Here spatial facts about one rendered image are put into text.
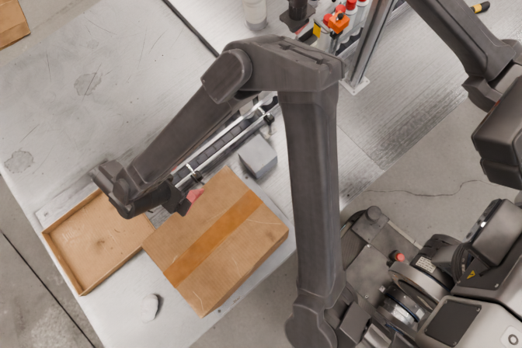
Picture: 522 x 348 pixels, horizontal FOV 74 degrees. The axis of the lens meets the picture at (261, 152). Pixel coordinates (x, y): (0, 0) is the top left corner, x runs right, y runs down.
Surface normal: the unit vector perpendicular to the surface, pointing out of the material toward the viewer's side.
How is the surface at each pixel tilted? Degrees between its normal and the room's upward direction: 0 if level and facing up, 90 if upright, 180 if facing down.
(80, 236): 0
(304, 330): 51
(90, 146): 0
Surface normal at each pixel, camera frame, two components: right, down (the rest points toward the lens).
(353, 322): 0.38, -0.69
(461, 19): 0.16, 0.30
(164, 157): -0.53, 0.40
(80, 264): -0.06, -0.31
